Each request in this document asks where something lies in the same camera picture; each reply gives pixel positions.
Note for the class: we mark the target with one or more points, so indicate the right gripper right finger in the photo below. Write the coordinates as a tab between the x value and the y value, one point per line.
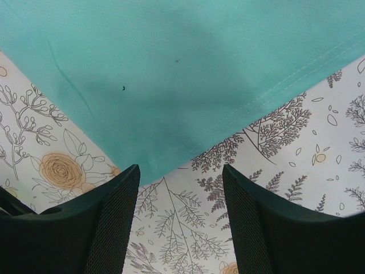
273	235

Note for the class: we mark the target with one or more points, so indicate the teal t shirt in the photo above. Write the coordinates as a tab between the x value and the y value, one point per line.
156	83

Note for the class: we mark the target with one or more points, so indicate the floral patterned table mat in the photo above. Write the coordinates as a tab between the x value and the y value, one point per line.
309	151

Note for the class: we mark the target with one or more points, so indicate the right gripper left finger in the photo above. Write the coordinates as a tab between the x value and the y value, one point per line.
88	234

